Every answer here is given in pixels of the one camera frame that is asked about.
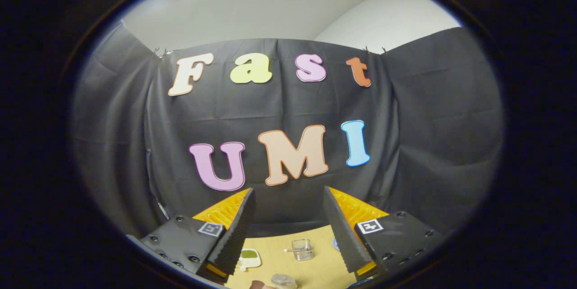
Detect white divided seed dish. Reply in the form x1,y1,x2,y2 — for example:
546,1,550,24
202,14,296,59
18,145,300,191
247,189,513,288
238,248,262,271

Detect wooden table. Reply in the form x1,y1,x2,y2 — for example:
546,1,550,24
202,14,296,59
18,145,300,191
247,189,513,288
223,224,361,289

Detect clear plastic bottle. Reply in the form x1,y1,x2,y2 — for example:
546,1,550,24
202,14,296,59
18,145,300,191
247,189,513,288
270,273,298,289

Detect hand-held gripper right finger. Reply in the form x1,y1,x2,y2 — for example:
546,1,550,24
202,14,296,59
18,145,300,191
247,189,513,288
323,185,452,282

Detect black backdrop cloth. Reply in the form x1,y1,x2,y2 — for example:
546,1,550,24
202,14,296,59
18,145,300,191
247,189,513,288
72,21,504,240

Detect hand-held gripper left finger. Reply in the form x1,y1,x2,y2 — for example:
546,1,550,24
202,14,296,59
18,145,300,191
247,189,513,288
126,188,257,283

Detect wire mesh basket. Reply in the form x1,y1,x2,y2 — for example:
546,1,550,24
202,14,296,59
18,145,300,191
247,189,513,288
291,238,315,261

